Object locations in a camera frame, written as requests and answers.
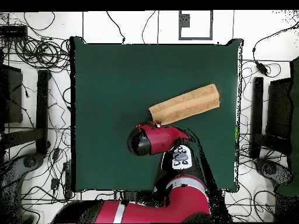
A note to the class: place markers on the tan terry towel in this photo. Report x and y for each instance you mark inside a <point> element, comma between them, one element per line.
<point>186,103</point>

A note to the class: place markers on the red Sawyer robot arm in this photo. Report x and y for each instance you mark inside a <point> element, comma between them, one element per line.
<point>182,205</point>

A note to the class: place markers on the dark green table cloth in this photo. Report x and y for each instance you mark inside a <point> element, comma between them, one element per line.
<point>116,81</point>

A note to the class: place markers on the bright green tag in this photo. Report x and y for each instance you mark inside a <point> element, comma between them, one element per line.
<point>236,133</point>

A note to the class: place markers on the black power strip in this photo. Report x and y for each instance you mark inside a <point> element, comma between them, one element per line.
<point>67,179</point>

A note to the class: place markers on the black stand base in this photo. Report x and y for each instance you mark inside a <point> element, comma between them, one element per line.
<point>257,112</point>
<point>42,105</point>

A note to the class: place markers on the small black adapter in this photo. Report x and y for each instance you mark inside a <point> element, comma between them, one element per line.
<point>55,183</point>

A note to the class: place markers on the black power adapter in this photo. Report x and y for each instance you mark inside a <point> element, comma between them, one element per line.
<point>261,68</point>

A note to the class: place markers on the grey chair base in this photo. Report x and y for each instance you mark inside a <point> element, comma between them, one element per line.
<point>14,168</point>
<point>271,170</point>

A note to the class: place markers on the black box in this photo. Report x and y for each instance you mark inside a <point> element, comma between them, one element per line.
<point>279,109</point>
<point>12,93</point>

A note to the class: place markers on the black box device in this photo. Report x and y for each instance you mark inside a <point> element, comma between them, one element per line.
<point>12,31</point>

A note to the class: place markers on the black pedestal base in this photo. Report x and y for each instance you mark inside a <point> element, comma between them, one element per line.
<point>130,196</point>

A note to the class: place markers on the grey floor frame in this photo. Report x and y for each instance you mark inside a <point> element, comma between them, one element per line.
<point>179,25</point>

